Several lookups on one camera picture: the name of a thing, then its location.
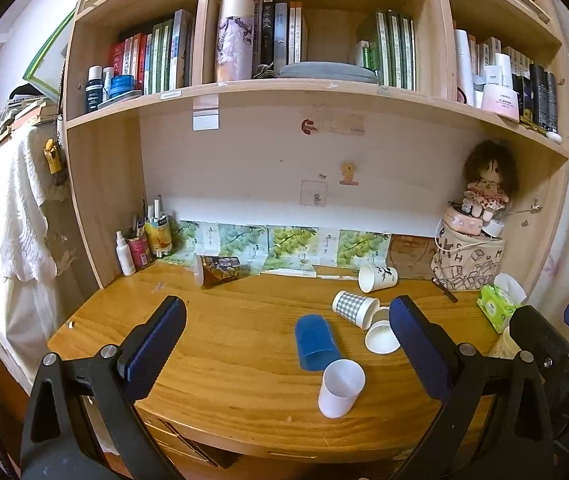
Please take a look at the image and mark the translucent white plastic cup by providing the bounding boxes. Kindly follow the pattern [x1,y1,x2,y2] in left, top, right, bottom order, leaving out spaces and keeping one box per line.
[318,359,366,419]

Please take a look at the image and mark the brown sleeve paper cup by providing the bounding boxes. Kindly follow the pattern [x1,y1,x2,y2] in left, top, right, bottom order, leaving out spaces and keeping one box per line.
[365,307,401,356]

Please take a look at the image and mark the checkered paper cup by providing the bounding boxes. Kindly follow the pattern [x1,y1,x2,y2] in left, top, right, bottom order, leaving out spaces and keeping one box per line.
[331,290,381,330]

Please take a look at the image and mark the white calligraphy paper cup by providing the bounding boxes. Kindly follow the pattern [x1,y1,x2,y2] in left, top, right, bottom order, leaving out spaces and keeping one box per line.
[358,263,399,294]

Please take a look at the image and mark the blue plastic cup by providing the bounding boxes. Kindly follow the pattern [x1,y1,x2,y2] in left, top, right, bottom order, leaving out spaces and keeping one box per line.
[294,314,342,372]

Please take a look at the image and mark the dark printed paper cup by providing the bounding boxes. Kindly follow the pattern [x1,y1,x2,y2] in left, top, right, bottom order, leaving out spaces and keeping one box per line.
[193,255,241,288]

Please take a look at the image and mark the cream ceramic mug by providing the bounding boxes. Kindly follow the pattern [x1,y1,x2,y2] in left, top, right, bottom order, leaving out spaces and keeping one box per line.
[490,327,521,360]

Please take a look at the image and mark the green tissue pack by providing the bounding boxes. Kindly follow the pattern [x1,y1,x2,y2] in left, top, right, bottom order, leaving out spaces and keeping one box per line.
[477,273,527,334]

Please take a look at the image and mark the black pen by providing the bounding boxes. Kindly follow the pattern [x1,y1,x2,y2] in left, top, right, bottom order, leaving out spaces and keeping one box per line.
[431,278,458,304]

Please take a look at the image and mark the letter print fabric bag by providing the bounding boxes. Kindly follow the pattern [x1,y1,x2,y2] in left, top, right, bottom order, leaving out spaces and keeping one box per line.
[431,222,505,292]

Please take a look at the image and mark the white spray bottle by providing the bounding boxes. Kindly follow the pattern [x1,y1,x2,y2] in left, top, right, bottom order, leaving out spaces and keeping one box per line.
[115,231,136,276]

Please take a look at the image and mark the white lace cloth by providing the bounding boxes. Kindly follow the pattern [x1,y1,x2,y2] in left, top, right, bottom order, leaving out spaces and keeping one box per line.
[0,125,84,390]

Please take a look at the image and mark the pink red can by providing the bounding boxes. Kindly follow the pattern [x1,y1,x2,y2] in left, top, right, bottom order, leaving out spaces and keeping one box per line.
[127,235,153,270]

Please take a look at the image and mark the pink round box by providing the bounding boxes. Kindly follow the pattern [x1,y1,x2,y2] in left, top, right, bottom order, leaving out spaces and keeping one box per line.
[442,204,483,236]

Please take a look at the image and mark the brown hair rag doll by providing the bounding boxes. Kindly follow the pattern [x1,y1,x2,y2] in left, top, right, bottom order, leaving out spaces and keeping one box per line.
[461,141,519,224]

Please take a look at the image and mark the pink cosmetic jar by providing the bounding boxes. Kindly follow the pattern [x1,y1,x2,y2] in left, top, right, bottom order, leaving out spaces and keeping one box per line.
[481,84,520,122]

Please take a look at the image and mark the grape picture panels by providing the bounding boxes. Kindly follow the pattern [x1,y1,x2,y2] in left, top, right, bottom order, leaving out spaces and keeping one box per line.
[163,220,391,278]

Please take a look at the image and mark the dark blue bottle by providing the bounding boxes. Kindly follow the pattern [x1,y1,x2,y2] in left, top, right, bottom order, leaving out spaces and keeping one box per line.
[85,65,103,113]

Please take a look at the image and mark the wooden bookshelf unit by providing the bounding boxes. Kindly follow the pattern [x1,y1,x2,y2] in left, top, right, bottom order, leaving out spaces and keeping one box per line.
[64,0,569,288]

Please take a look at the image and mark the grey flat pouch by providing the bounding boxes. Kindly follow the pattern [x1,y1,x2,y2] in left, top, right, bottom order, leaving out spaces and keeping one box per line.
[277,62,379,84]

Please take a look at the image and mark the floral cylinder container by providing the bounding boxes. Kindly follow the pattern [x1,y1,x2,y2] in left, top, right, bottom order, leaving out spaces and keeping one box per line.
[215,0,255,82]

